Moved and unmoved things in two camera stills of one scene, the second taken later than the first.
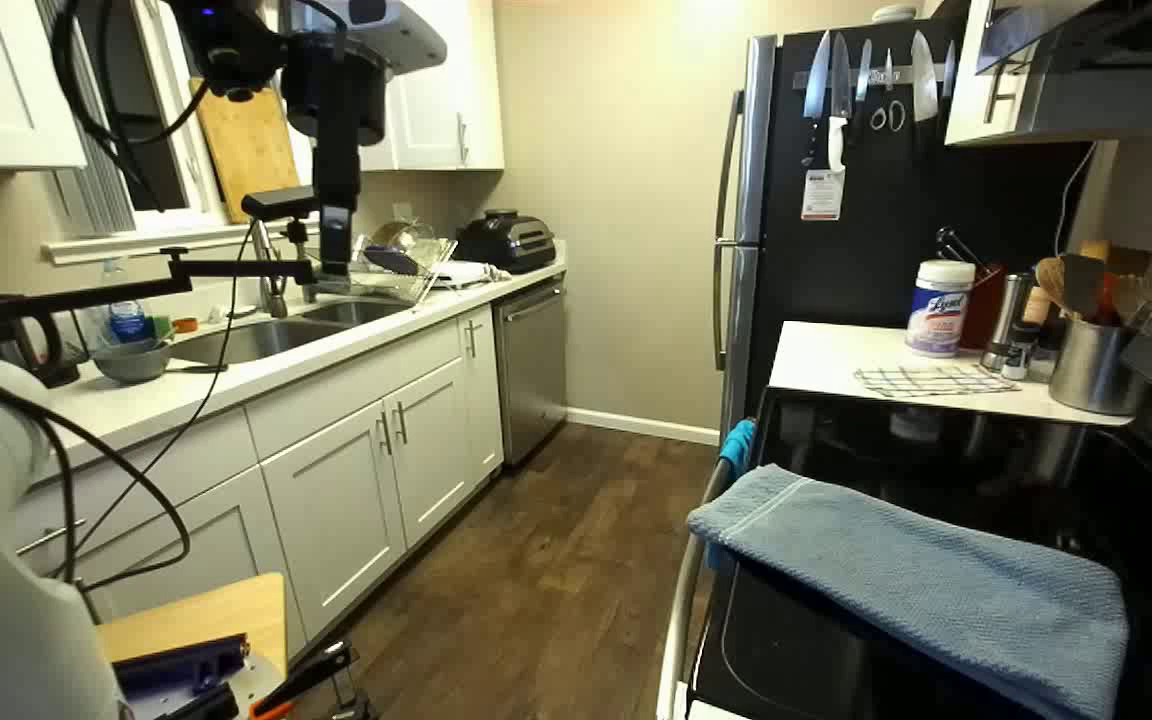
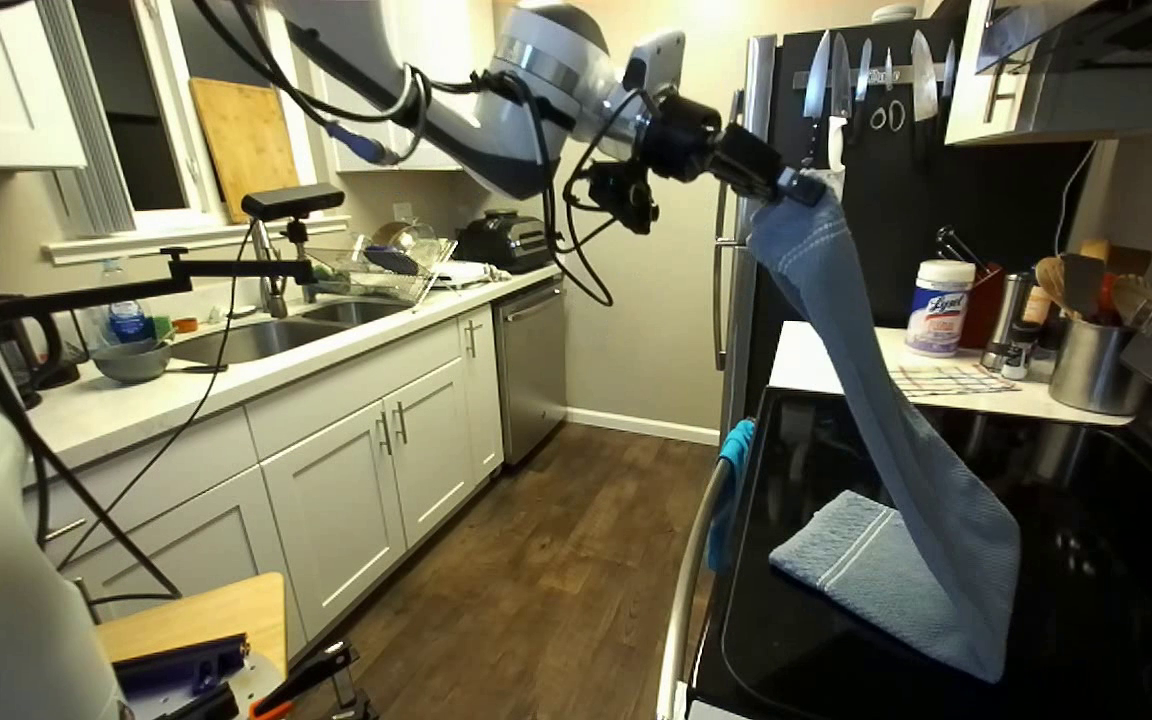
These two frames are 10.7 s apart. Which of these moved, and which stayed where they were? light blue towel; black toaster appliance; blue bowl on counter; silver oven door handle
Moved: light blue towel
Stayed: black toaster appliance; blue bowl on counter; silver oven door handle
